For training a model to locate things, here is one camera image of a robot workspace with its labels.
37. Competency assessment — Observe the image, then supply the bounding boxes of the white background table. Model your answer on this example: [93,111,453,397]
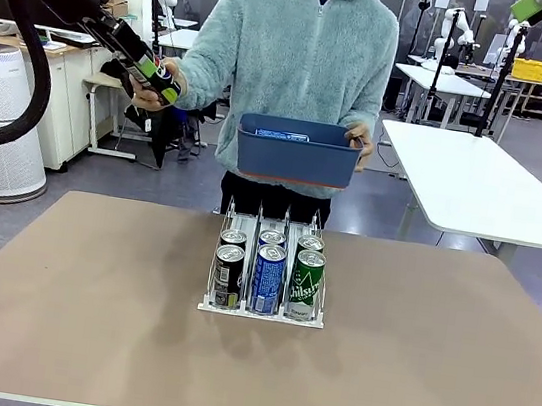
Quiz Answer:
[153,24,200,70]
[387,61,496,138]

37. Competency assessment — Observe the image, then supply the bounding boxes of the person's left hand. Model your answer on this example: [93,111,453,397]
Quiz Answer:
[340,121,379,172]

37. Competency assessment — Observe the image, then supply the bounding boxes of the large white table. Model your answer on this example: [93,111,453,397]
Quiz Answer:
[364,118,542,270]

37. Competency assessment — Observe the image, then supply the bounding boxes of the person's right hand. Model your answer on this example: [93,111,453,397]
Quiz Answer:
[130,54,188,114]

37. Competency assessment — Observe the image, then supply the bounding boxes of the blue bin with orange handles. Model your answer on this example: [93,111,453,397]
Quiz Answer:
[230,110,367,194]

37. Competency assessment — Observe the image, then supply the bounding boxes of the person's right forearm teal sleeve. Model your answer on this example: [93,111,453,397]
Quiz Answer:
[171,41,241,119]

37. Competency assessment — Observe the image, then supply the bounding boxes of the cardboard box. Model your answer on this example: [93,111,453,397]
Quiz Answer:
[102,0,130,22]

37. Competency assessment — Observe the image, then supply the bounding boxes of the black tripod stand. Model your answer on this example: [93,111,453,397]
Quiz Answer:
[474,19,527,143]
[420,6,464,133]

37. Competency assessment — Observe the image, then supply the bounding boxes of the black beverage can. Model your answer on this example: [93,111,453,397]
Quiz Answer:
[126,52,187,108]
[218,227,250,251]
[208,243,247,310]

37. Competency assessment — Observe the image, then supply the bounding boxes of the green beverage can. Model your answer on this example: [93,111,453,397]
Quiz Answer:
[285,248,329,324]
[295,233,327,257]

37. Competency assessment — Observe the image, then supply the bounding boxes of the white desk cabinet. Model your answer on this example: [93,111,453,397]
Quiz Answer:
[18,26,123,179]

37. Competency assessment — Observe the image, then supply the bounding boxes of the yellow plastic crate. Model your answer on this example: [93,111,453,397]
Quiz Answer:
[510,57,542,84]

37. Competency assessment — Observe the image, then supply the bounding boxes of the black left arm cable bundle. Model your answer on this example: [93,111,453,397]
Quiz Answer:
[0,0,67,156]

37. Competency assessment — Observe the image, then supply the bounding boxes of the person in teal fleece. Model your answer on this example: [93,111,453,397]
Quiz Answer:
[156,0,407,238]

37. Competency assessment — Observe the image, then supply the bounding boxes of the pile of dark jackets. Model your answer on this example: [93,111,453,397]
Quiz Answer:
[87,57,229,179]

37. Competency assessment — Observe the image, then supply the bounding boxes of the blue beverage can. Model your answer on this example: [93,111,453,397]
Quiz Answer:
[257,228,289,250]
[253,126,312,146]
[248,242,290,316]

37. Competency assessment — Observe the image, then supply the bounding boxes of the white can dispenser rack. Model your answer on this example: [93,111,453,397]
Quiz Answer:
[196,193,342,331]

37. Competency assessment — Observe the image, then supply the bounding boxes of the small tan side table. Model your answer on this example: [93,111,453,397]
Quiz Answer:
[73,73,149,164]

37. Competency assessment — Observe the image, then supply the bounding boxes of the person's left forearm teal sleeve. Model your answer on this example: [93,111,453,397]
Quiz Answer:
[337,66,396,147]

